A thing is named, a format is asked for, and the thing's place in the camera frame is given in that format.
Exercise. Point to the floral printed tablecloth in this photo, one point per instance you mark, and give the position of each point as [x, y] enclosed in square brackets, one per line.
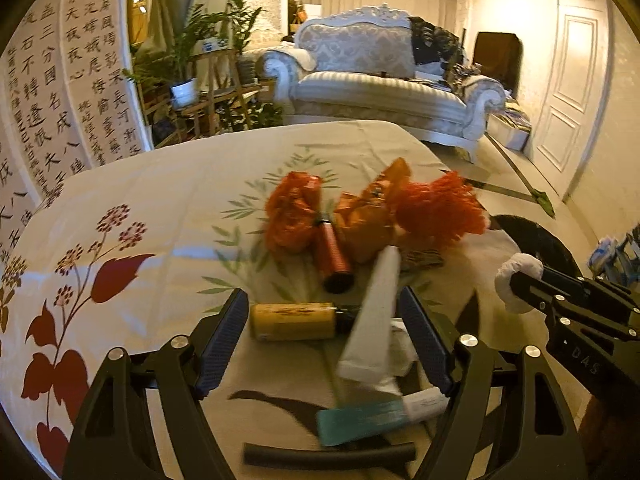
[175, 200]

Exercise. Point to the dark wooden cabinet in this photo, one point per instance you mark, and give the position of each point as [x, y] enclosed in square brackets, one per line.
[497, 60]

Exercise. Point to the dark clothes pile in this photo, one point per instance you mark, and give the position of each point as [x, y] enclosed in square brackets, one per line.
[432, 40]

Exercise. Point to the calligraphy wall scroll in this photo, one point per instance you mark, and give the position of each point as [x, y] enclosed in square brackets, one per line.
[112, 60]
[50, 90]
[15, 200]

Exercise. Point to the yellow bottle with black cap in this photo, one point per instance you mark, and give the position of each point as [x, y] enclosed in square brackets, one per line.
[295, 321]

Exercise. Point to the tall green plant dark pot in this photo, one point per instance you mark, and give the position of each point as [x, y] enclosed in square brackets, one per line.
[242, 25]

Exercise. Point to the white box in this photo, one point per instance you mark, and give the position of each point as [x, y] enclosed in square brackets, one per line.
[312, 11]

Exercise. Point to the black foam tube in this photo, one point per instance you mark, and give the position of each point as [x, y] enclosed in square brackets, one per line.
[325, 455]

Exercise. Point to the blue and white package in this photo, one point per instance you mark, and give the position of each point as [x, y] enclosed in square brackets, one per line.
[612, 255]

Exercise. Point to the green floor mop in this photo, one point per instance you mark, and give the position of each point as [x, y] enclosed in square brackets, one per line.
[544, 205]

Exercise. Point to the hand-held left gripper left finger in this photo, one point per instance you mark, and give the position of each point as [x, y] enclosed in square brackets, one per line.
[222, 342]

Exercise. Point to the black lined trash bin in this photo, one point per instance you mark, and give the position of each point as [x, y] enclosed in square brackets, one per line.
[545, 245]

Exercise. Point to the teal toothpaste tube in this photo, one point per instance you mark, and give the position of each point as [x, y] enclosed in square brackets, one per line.
[360, 420]

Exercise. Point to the brown woven scrap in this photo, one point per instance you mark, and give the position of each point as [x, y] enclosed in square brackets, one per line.
[425, 258]

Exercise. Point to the red cylindrical bottle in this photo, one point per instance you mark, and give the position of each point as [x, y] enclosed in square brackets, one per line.
[332, 257]

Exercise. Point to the box beside sofa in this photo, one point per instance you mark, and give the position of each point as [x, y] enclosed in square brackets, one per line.
[510, 130]

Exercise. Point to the wooden plant stand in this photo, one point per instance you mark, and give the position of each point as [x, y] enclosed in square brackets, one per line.
[215, 80]

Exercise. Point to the dark patterned cloth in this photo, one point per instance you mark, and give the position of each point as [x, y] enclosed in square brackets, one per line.
[472, 72]

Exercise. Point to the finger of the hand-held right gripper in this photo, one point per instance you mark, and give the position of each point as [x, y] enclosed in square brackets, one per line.
[550, 297]
[590, 287]

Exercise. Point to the blue and white porcelain pot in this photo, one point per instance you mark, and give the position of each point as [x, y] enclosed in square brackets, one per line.
[212, 44]

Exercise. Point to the white panelled door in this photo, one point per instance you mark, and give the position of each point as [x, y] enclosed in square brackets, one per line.
[570, 85]

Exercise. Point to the low green leafy plant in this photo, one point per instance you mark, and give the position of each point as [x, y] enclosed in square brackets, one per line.
[260, 115]

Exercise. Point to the orange foil wrapper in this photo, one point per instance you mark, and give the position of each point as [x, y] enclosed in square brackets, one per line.
[365, 225]

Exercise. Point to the white tissue ball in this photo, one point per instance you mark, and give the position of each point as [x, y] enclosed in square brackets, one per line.
[520, 265]

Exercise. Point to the orange fluffy pompom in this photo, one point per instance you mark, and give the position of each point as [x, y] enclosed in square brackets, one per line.
[440, 210]

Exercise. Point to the orange plastic bag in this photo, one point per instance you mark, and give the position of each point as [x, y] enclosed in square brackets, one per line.
[292, 210]

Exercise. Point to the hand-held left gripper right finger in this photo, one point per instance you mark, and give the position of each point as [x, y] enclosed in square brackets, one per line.
[425, 335]

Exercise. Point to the white squeeze tube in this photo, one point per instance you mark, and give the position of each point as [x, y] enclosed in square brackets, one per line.
[372, 320]

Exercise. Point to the green plant in white pot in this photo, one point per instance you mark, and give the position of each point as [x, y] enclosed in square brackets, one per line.
[182, 91]

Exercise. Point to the white ornate sofa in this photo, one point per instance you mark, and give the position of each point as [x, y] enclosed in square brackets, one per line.
[370, 95]

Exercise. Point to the white paper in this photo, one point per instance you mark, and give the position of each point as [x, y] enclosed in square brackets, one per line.
[404, 355]

